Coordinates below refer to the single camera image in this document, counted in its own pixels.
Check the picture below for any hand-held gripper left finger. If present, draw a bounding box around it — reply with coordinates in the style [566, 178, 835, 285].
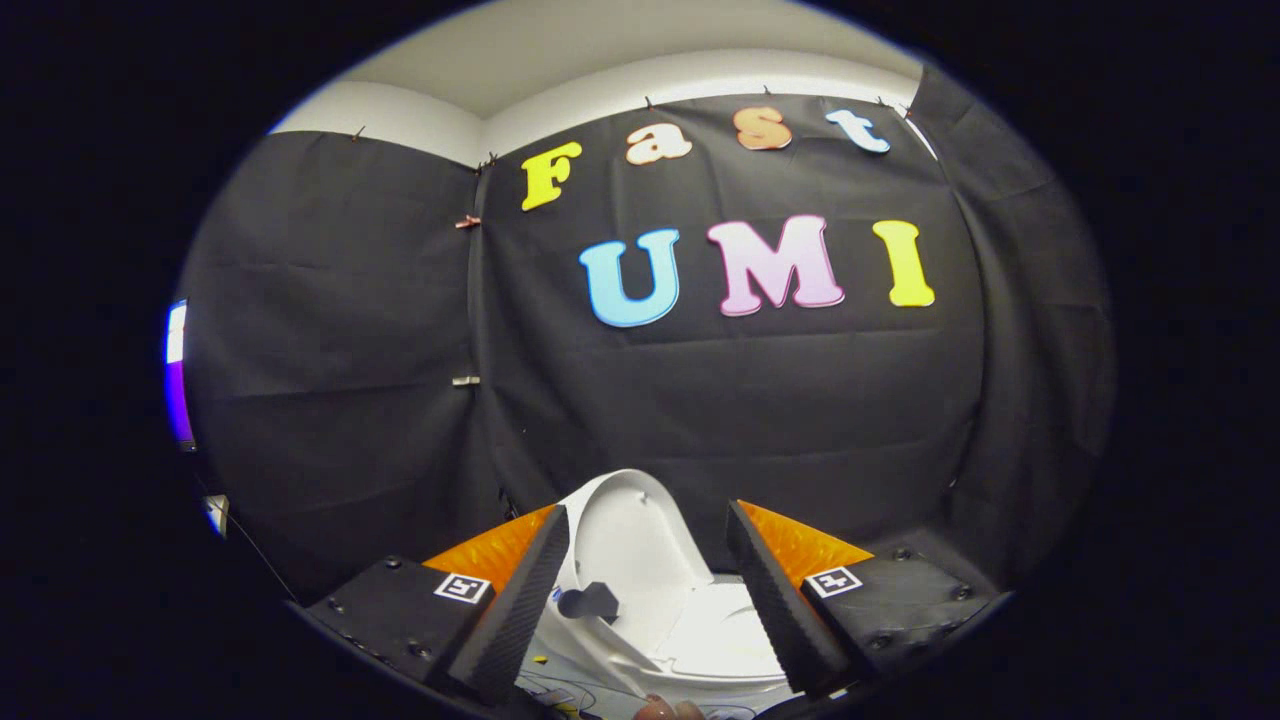
[305, 503, 571, 707]

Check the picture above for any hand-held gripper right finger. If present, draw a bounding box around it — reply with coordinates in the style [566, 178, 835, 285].
[725, 500, 1001, 699]

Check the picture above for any white toilet lid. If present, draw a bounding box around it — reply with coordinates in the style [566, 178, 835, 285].
[553, 468, 716, 656]

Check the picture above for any white toilet seat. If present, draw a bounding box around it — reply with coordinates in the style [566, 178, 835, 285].
[650, 578, 791, 687]

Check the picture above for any round black lid knob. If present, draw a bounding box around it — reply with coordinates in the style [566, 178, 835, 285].
[557, 582, 621, 623]

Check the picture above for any black backdrop cloth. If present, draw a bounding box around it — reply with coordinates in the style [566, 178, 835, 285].
[180, 65, 1116, 601]

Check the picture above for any glowing purple white panel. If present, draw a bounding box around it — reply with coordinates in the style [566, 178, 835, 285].
[165, 300, 197, 451]

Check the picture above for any tangle of thin cables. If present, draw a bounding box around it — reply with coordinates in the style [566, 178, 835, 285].
[515, 670, 613, 720]

